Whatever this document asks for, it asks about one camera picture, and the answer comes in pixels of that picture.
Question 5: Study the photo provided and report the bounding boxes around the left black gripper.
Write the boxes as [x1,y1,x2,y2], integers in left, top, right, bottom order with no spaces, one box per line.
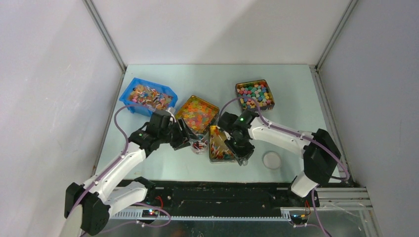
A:
[159,117,199,151]

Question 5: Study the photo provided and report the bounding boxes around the clear plastic jar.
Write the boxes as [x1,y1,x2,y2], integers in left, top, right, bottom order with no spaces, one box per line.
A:
[191,134,208,155]

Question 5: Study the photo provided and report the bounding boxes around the gold tin with lollipops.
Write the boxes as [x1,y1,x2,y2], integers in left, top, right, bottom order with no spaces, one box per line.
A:
[209,125,237,163]

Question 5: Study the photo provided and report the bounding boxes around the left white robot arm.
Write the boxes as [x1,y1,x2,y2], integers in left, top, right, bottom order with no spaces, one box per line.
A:
[60,110,198,237]

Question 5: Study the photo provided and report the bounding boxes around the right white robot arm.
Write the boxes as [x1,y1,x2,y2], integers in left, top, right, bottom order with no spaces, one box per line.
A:
[217,110,341,206]

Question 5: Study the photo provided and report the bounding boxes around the gold tin pastel candies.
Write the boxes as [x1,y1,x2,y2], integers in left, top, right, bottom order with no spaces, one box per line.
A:
[235,79,275,111]

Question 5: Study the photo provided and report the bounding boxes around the gold tin orange gummies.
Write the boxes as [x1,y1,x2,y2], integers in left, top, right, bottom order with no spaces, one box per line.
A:
[175,95,220,135]

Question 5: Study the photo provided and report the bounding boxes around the white jar lid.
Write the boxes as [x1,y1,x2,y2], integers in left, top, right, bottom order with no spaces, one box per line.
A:
[262,151,282,170]

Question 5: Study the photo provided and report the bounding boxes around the blue plastic candy bin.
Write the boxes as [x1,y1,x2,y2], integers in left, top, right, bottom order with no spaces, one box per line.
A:
[119,78,178,117]

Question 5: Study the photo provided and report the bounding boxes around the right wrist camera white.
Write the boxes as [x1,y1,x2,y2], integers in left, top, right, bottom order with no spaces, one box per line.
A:
[222,131,235,147]

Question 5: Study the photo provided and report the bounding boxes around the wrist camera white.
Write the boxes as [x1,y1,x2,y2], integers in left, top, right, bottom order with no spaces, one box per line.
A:
[222,131,235,147]
[166,107,177,123]

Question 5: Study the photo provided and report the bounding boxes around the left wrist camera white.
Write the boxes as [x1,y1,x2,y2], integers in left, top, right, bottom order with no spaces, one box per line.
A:
[166,107,177,123]

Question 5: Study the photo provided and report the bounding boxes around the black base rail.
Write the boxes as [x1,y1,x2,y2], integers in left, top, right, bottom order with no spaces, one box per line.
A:
[144,180,319,218]

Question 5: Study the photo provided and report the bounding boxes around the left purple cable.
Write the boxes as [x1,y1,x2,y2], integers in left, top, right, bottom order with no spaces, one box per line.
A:
[67,104,158,226]

